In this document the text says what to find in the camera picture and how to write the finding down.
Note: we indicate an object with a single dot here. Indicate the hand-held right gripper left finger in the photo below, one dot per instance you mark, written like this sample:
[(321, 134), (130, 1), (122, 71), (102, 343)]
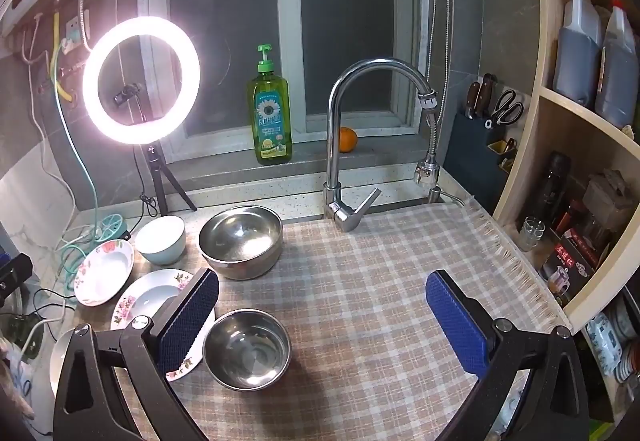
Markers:
[(187, 321)]

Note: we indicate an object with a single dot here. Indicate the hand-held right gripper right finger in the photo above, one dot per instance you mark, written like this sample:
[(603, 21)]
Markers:
[(455, 321)]

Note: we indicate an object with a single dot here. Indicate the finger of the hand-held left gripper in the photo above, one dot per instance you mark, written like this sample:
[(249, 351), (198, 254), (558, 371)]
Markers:
[(15, 273)]

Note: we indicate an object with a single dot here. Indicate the floral plate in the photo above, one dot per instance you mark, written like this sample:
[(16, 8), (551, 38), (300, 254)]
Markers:
[(150, 296), (102, 273)]

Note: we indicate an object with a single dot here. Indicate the pale green ceramic bowl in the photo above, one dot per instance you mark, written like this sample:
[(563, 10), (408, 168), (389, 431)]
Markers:
[(160, 233)]

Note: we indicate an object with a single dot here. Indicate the large steel bowl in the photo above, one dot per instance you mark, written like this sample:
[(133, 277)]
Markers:
[(240, 241)]

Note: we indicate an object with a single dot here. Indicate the plaid cloth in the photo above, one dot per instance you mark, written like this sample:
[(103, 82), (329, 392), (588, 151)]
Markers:
[(360, 301)]

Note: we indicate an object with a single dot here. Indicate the plain white plate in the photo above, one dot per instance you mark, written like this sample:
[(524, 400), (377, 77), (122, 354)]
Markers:
[(59, 361)]

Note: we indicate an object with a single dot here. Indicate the round teal power strip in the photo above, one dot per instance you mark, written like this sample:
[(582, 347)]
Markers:
[(111, 226)]

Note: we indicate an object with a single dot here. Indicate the small glass cup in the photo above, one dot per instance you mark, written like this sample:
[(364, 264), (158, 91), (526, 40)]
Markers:
[(530, 233)]

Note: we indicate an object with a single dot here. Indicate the dark printed box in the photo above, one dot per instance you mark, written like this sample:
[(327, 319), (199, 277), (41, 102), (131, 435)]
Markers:
[(567, 266)]

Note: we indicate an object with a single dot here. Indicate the black tripod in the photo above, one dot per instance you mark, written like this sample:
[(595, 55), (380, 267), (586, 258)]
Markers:
[(161, 191)]

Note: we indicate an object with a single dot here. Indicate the printed packet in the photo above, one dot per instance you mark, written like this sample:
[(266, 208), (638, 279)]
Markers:
[(602, 343)]

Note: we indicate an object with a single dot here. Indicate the flexible faucet sprayer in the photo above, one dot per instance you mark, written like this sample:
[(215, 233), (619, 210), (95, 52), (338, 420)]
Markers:
[(425, 171)]

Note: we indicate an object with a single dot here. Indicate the black bottle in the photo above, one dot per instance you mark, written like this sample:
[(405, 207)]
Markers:
[(552, 191)]

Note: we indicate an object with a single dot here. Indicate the dark knife block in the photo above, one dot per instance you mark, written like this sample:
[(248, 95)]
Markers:
[(470, 156)]

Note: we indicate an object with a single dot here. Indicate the grey plastic bag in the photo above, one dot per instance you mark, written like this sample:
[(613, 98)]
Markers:
[(605, 193)]

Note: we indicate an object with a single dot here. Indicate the orange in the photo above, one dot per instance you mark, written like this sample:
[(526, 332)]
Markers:
[(348, 139)]

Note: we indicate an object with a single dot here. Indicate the chrome faucet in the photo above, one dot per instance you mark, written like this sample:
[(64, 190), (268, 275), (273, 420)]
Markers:
[(334, 146)]

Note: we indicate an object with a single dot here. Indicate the green dish soap bottle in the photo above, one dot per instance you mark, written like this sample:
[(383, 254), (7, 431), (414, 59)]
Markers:
[(270, 121)]

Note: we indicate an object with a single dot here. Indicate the black scissors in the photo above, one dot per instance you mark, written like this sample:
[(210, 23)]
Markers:
[(510, 108)]

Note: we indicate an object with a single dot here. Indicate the dark liquid jug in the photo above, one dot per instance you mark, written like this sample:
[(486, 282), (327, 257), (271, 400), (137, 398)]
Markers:
[(615, 71), (575, 56)]

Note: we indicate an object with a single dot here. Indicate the wall outlet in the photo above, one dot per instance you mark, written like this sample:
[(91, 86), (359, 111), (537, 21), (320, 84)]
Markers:
[(75, 28)]

